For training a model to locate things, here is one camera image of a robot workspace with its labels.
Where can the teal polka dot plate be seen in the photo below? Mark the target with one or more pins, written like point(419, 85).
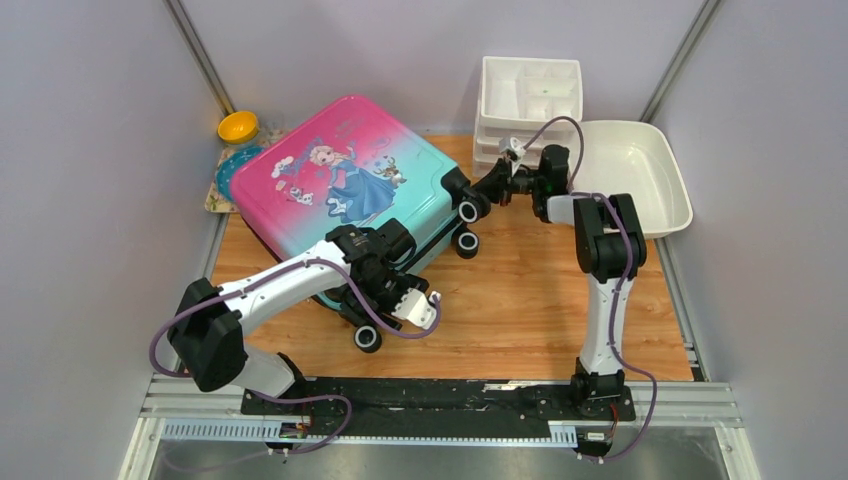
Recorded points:
point(227, 169)

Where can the aluminium rail frame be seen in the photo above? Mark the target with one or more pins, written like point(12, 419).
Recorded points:
point(681, 430)

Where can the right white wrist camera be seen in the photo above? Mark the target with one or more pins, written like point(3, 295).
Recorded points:
point(512, 149)

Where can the white plastic drawer organizer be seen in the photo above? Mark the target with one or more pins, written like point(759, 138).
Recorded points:
point(517, 96)

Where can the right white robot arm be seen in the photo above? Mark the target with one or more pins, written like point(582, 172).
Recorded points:
point(610, 248)

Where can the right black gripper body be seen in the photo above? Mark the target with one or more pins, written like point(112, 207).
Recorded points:
point(522, 182)

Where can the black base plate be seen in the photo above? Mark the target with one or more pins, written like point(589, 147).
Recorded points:
point(439, 408)

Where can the pink and teal kids suitcase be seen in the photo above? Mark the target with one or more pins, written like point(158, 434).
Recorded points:
point(355, 164)

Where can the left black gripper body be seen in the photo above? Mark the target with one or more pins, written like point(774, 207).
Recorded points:
point(385, 290)

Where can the floral cloth mat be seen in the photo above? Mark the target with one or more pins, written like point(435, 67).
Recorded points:
point(214, 202)

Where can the yellow bowl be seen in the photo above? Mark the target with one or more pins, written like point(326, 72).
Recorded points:
point(238, 128)

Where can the white plastic basin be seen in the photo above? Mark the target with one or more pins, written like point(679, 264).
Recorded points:
point(636, 158)

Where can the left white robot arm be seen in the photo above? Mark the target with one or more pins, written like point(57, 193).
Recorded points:
point(209, 329)

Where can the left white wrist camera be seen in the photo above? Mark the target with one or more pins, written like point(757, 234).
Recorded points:
point(419, 308)

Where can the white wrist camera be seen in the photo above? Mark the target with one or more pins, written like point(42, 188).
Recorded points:
point(419, 308)
point(512, 149)

